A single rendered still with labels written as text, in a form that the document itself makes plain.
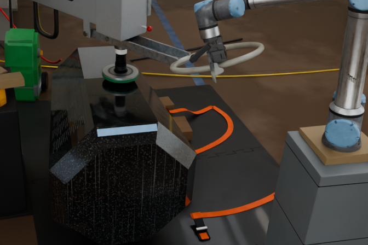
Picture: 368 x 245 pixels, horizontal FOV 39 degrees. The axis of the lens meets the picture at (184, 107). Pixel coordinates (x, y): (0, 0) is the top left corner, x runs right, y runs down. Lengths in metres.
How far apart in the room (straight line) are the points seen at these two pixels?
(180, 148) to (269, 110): 2.01
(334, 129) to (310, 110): 2.51
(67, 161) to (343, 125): 1.37
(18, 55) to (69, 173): 1.98
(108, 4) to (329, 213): 1.58
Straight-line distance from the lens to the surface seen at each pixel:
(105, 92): 3.03
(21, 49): 4.54
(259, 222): 3.45
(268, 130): 4.43
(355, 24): 2.24
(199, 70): 2.45
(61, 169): 2.78
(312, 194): 2.59
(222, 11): 2.33
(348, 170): 2.59
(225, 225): 3.39
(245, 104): 4.78
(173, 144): 2.82
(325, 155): 2.57
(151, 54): 2.86
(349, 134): 2.39
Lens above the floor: 2.24
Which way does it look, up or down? 29 degrees down
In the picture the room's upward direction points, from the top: 5 degrees clockwise
